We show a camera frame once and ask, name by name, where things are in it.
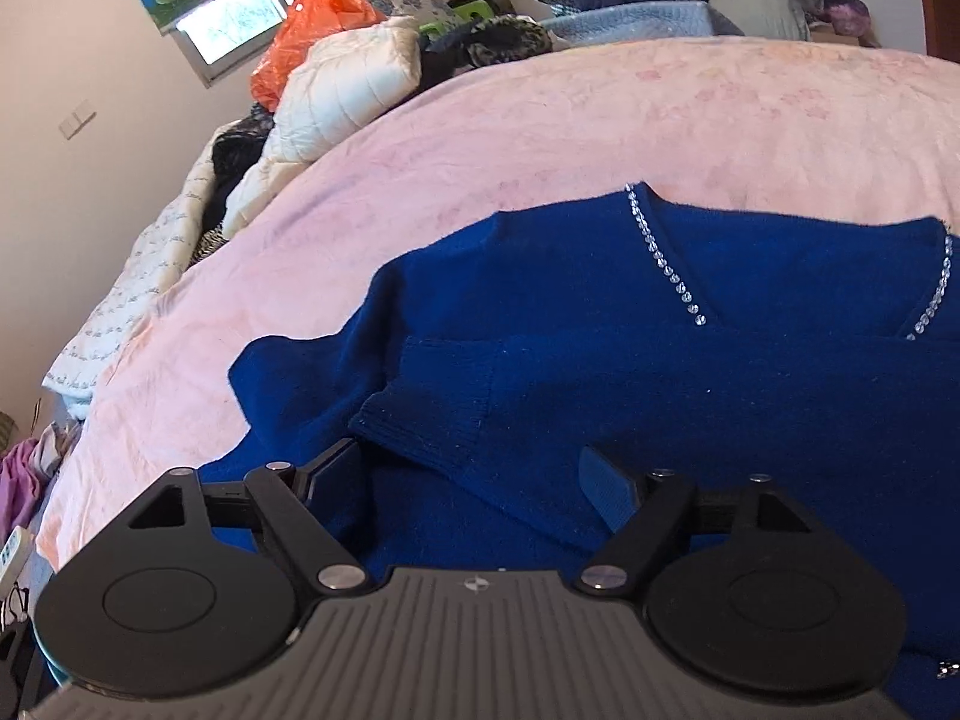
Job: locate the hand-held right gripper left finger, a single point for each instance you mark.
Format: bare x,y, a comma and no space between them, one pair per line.
334,466

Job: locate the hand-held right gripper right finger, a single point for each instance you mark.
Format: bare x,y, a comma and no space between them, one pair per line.
604,481

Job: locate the blue knit sweater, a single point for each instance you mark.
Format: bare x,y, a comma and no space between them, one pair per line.
600,360

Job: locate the dark patterned clothes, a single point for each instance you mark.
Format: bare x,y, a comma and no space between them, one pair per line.
487,41

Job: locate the white printed quilt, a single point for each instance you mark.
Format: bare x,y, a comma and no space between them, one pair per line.
127,285

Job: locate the pink cloth on floor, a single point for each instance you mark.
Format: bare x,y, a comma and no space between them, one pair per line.
19,487

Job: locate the black and white garment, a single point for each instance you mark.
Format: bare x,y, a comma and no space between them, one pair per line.
232,157

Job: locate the white power strip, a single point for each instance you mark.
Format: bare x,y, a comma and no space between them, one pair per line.
13,559

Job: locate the pink bed blanket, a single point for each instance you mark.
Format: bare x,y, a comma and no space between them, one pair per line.
525,135

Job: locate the white quilted jacket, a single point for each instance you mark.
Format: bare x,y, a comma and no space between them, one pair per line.
337,90

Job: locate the orange plastic bag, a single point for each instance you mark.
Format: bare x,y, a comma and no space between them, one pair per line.
307,22

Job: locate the light blue knitted blanket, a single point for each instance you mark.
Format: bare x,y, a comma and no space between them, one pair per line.
637,22

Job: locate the window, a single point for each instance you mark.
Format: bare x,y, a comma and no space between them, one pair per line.
232,11

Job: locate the green box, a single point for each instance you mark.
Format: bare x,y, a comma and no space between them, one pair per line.
469,11

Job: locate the purple cloth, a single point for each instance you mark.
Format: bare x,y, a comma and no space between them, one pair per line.
846,15

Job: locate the white wall switch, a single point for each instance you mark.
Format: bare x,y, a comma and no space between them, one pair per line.
77,118

